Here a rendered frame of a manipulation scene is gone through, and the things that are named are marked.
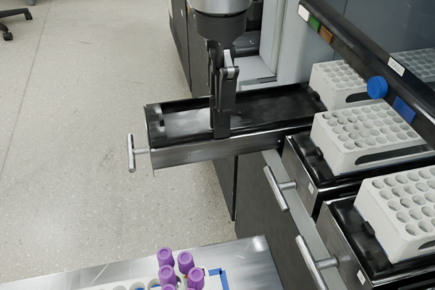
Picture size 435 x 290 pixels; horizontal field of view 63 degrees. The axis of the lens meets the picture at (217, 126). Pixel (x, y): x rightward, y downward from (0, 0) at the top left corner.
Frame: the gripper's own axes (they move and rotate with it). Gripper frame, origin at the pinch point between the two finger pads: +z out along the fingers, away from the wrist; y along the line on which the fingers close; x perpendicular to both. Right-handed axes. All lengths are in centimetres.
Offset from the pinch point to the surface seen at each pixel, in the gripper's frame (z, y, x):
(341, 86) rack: -1.7, 1.4, -24.3
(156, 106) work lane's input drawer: 2.4, 9.0, 10.7
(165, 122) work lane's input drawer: 3.9, 5.3, 9.5
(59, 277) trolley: 2.3, -23.1, 26.0
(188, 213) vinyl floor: 84, 41, 3
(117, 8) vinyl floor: 83, 266, 26
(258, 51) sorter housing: 10.2, 38.7, -21.1
